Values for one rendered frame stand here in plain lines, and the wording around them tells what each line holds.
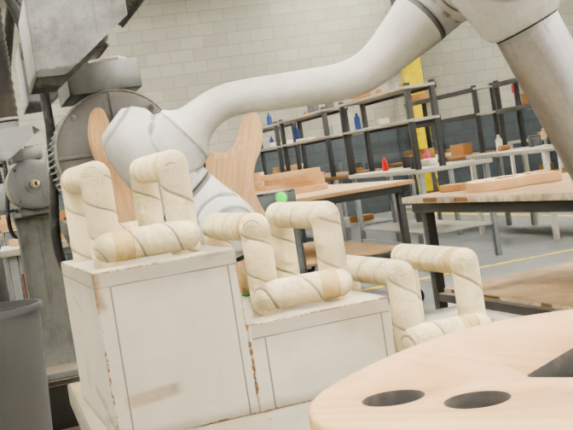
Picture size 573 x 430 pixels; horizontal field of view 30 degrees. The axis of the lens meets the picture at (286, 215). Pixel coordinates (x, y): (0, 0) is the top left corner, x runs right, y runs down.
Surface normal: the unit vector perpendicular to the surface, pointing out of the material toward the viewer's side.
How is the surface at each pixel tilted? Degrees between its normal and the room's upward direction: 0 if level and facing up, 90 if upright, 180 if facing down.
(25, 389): 93
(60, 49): 90
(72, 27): 90
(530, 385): 0
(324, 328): 90
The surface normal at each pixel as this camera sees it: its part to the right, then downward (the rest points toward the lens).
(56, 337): 0.30, 0.00
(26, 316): 0.87, -0.05
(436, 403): -0.15, -0.99
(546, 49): -0.07, 0.16
